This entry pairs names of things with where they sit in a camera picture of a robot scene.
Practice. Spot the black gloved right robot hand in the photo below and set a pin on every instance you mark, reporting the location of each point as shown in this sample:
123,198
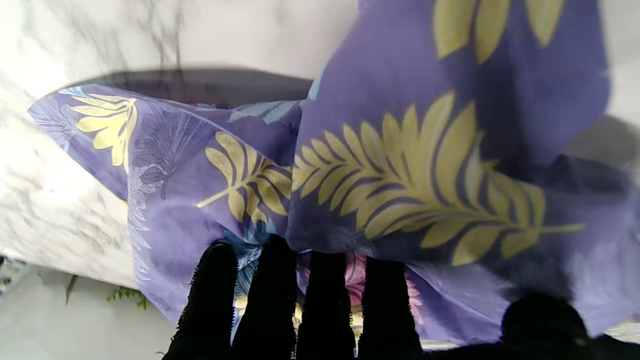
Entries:
325,315

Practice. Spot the purple floral pillowcase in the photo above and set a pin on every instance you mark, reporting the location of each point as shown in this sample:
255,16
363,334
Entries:
400,150

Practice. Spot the small green plant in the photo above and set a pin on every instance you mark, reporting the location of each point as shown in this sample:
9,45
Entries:
127,295

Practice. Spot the white backdrop sheet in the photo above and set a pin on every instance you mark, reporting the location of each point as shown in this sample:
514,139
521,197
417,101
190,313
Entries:
75,320

